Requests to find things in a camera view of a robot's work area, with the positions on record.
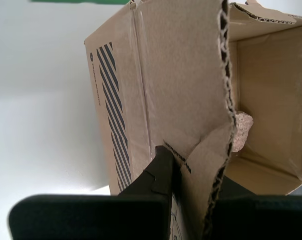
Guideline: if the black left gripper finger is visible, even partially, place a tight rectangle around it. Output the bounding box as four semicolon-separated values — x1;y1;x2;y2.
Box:
7;145;176;240
208;173;302;240

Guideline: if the pinkish speckled granite rock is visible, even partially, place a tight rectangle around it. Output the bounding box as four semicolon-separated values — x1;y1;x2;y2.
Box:
232;111;254;153

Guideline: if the brown cardboard box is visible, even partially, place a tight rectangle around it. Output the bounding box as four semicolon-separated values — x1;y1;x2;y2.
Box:
84;0;302;240

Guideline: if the small green tape piece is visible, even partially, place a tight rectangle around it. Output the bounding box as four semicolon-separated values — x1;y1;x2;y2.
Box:
30;0;131;5

